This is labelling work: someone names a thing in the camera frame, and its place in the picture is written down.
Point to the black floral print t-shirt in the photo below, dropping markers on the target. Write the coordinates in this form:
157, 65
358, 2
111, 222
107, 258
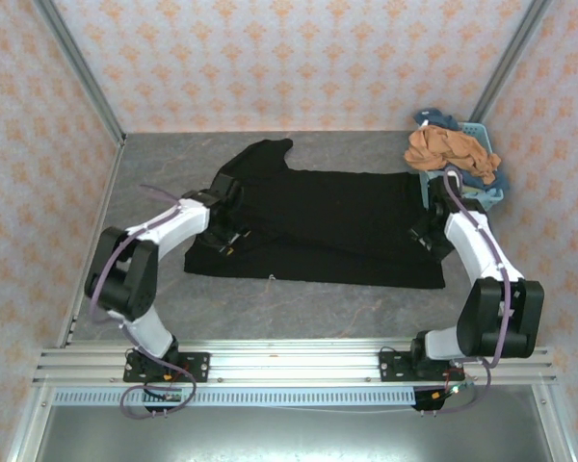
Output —
327, 216

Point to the left aluminium side rail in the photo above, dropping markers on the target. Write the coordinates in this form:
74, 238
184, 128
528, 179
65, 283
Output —
108, 192

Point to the left small circuit board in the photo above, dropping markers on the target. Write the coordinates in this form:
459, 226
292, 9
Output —
166, 397

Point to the aluminium mounting rail beam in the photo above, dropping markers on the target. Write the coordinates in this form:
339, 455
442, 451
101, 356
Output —
294, 361

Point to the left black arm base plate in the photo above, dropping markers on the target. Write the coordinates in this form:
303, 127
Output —
195, 366

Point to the left aluminium corner post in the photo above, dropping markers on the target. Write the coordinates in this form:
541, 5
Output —
82, 72

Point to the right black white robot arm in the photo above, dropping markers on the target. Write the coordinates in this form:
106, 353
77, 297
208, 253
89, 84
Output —
477, 250

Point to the light blue laundry basket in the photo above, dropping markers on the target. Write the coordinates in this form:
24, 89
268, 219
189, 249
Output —
479, 130

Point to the small circuit board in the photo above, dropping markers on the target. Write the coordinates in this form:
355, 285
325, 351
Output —
457, 389
166, 397

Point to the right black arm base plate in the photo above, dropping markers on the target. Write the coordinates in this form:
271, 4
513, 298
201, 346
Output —
395, 366

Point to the right small circuit board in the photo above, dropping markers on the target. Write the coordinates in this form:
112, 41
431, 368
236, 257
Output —
457, 389

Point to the orange t-shirt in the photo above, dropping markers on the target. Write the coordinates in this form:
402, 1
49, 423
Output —
453, 149

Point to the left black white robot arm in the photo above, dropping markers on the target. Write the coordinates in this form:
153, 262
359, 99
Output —
173, 228

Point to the aluminium corner post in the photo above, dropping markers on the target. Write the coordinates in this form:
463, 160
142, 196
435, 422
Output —
510, 58
82, 72

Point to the right aluminium corner post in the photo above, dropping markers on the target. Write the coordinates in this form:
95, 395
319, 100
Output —
510, 58

